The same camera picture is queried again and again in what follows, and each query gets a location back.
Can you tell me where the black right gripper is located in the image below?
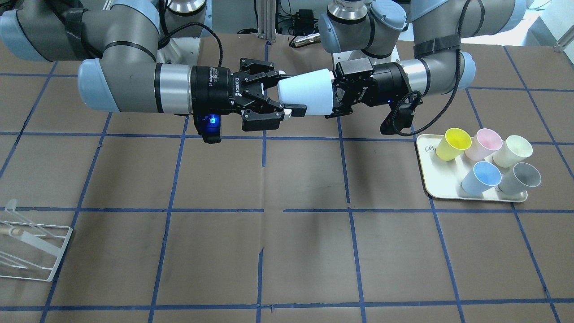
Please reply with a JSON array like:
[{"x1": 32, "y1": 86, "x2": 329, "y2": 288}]
[{"x1": 191, "y1": 58, "x2": 307, "y2": 131}]

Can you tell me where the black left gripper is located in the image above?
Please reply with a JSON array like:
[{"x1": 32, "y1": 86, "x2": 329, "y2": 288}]
[{"x1": 326, "y1": 58, "x2": 409, "y2": 119}]

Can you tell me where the light blue ikea cup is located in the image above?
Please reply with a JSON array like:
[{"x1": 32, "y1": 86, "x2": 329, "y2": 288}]
[{"x1": 277, "y1": 68, "x2": 334, "y2": 116}]

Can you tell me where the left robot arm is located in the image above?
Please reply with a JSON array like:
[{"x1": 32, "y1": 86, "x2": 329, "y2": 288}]
[{"x1": 308, "y1": 0, "x2": 526, "y2": 118}]

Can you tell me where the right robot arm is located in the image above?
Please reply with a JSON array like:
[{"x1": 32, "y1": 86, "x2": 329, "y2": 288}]
[{"x1": 1, "y1": 0, "x2": 309, "y2": 136}]

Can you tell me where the yellow plastic cup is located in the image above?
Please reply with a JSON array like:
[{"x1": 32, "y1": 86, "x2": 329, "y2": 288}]
[{"x1": 436, "y1": 127, "x2": 472, "y2": 161}]

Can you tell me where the pink plastic cup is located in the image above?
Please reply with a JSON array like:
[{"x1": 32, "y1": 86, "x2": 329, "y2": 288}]
[{"x1": 465, "y1": 128, "x2": 504, "y2": 161}]

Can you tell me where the cream white plastic cup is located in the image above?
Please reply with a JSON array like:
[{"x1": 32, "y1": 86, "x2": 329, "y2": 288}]
[{"x1": 492, "y1": 135, "x2": 533, "y2": 168}]

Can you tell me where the grey plastic cup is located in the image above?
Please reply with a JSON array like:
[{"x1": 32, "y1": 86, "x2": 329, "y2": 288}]
[{"x1": 499, "y1": 163, "x2": 542, "y2": 195}]

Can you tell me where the black power adapter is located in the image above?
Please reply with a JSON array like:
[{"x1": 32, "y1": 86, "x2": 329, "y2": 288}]
[{"x1": 293, "y1": 9, "x2": 315, "y2": 35}]

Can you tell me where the cream plastic tray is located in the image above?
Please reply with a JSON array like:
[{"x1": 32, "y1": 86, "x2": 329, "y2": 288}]
[{"x1": 416, "y1": 134, "x2": 528, "y2": 203}]

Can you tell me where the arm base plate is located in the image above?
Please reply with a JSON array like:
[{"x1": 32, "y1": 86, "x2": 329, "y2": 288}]
[
  {"x1": 157, "y1": 37, "x2": 201, "y2": 65},
  {"x1": 331, "y1": 46, "x2": 400, "y2": 67}
]

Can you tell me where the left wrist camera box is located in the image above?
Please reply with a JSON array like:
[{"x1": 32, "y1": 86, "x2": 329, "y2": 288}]
[{"x1": 380, "y1": 91, "x2": 424, "y2": 136}]

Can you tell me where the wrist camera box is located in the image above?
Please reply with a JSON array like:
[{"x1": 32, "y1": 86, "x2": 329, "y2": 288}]
[
  {"x1": 380, "y1": 91, "x2": 424, "y2": 136},
  {"x1": 193, "y1": 114, "x2": 222, "y2": 144}
]

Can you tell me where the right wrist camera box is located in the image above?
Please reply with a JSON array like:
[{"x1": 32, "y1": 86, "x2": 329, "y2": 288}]
[{"x1": 193, "y1": 114, "x2": 222, "y2": 144}]

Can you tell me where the aluminium frame post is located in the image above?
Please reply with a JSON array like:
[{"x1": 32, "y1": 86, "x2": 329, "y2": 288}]
[{"x1": 256, "y1": 0, "x2": 278, "y2": 43}]

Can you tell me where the white wire cup rack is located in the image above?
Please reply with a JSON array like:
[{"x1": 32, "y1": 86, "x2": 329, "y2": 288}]
[{"x1": 0, "y1": 199, "x2": 73, "y2": 282}]

